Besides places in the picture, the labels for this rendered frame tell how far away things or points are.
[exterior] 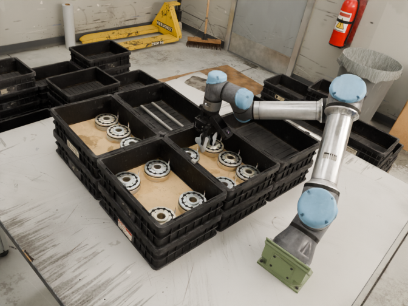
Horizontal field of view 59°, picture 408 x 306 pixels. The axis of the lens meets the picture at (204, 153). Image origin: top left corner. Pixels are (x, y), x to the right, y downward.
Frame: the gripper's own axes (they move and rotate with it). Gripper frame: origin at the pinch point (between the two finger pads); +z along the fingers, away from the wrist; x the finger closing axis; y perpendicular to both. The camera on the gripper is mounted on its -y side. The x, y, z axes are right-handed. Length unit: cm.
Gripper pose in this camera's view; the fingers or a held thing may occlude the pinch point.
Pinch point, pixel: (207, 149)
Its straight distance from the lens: 159.2
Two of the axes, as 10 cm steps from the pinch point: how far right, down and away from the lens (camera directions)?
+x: -6.9, 3.5, -6.4
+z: -1.5, 7.9, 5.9
